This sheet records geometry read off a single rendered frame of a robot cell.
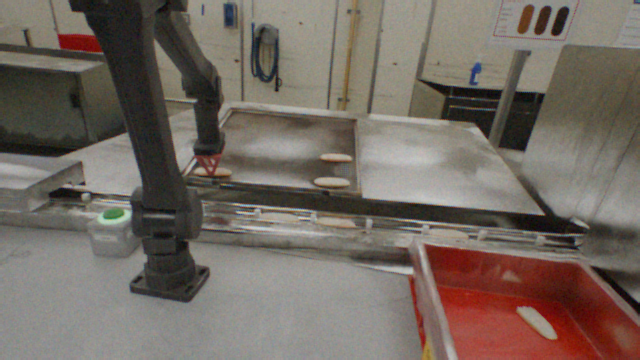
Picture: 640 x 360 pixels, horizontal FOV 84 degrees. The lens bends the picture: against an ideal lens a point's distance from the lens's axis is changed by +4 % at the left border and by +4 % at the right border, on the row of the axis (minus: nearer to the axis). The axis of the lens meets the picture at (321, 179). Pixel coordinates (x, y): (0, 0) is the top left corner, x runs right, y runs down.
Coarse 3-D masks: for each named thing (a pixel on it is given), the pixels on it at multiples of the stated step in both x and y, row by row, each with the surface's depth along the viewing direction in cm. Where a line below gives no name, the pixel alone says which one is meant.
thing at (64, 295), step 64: (0, 256) 70; (64, 256) 71; (128, 256) 73; (256, 256) 76; (0, 320) 56; (64, 320) 57; (128, 320) 58; (192, 320) 59; (256, 320) 60; (320, 320) 61; (384, 320) 62
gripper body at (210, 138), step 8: (200, 128) 87; (208, 128) 87; (216, 128) 89; (200, 136) 89; (208, 136) 88; (216, 136) 90; (224, 136) 96; (200, 144) 89; (208, 144) 89; (216, 144) 90; (200, 152) 88; (216, 152) 88
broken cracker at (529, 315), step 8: (520, 312) 66; (528, 312) 66; (536, 312) 66; (528, 320) 64; (536, 320) 64; (544, 320) 64; (536, 328) 63; (544, 328) 63; (552, 328) 63; (544, 336) 62; (552, 336) 61
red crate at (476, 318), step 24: (456, 288) 72; (456, 312) 65; (480, 312) 66; (504, 312) 66; (552, 312) 68; (456, 336) 60; (480, 336) 61; (504, 336) 61; (528, 336) 62; (576, 336) 63
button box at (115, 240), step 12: (96, 228) 70; (108, 228) 69; (120, 228) 69; (96, 240) 71; (108, 240) 71; (120, 240) 71; (132, 240) 74; (96, 252) 72; (108, 252) 72; (120, 252) 72
